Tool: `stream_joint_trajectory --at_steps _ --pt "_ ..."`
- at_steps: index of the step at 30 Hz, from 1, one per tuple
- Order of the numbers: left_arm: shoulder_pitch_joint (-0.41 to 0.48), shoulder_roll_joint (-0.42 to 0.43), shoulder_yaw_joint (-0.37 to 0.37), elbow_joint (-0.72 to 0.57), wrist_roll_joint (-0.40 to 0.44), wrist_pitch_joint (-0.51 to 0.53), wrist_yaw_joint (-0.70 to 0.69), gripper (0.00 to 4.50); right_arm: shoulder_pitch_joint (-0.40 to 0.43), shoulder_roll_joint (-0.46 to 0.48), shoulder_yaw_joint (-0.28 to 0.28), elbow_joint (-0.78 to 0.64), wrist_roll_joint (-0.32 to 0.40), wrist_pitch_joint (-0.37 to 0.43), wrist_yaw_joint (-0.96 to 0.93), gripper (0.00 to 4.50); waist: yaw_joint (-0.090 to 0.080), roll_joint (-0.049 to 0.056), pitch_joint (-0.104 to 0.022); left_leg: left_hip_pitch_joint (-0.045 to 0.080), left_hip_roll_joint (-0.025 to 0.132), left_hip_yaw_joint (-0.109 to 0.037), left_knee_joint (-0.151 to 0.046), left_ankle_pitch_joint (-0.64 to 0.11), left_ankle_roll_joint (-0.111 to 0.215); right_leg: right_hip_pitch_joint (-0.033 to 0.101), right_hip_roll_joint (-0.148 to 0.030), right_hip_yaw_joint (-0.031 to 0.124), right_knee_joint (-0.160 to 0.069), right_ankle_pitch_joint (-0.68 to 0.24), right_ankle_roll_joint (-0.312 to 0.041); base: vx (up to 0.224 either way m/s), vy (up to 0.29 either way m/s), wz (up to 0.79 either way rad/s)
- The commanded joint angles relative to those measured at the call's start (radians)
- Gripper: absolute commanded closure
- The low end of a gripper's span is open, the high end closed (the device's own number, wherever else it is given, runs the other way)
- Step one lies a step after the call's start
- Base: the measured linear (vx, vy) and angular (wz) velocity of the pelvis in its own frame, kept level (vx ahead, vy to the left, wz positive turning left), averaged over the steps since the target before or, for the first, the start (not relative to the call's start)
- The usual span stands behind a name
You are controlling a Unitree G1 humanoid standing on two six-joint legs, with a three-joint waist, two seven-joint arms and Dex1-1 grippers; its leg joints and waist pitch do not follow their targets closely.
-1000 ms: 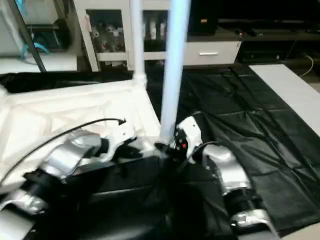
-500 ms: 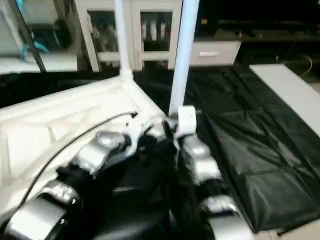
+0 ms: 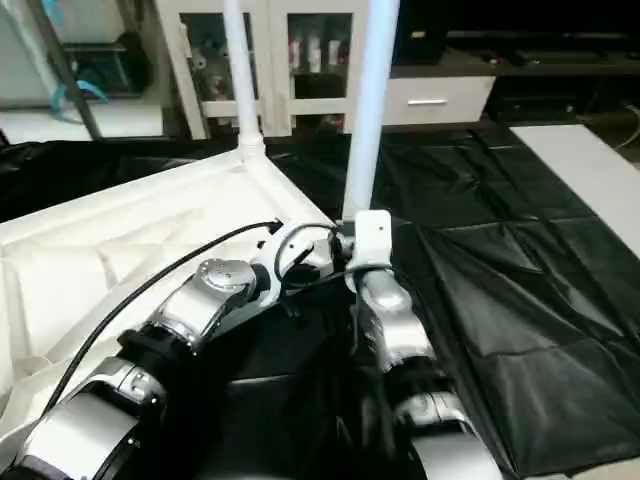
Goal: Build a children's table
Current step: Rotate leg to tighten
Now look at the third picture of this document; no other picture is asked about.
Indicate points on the black work mat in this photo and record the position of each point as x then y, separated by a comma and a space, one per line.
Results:
500, 280

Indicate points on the black low shelf unit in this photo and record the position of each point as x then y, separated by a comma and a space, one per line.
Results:
530, 40

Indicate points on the white glass door cabinet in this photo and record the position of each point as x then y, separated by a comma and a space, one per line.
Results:
270, 60

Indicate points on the white drawer unit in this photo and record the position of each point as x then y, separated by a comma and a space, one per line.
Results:
430, 100

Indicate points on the white plastic table top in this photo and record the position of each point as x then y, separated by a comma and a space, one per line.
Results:
100, 250

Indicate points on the white plastic table leg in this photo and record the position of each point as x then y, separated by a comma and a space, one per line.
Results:
372, 100
242, 80

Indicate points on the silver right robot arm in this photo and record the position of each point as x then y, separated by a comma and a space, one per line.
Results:
400, 330

